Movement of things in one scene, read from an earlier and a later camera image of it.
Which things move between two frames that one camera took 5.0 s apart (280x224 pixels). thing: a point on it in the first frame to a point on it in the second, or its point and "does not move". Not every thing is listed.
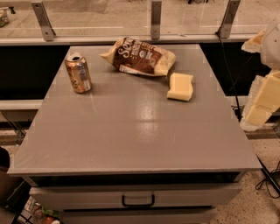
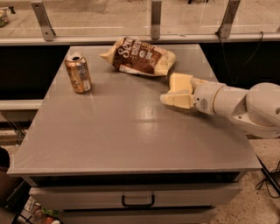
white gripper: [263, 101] to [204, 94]
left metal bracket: [47, 32] does not move
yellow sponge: [180, 87] does not move
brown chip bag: [133, 55] does not move
